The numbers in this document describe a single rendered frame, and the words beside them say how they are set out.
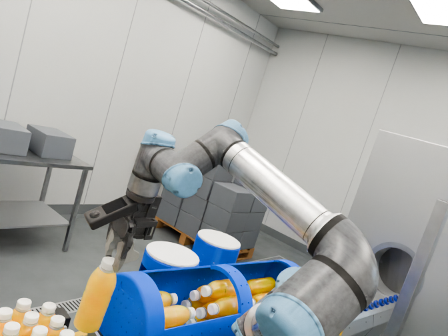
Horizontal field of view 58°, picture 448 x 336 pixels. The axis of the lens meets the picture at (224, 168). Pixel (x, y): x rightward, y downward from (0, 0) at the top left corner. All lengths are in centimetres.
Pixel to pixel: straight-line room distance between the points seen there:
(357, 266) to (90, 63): 441
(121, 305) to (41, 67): 355
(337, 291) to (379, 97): 569
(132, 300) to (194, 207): 386
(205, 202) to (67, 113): 190
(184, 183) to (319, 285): 34
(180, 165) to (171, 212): 455
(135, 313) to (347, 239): 77
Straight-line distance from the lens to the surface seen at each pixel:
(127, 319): 134
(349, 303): 69
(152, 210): 101
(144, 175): 93
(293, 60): 701
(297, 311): 65
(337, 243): 72
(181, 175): 82
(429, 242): 222
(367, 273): 70
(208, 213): 496
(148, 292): 128
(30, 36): 454
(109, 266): 105
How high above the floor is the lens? 181
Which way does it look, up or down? 8 degrees down
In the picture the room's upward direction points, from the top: 17 degrees clockwise
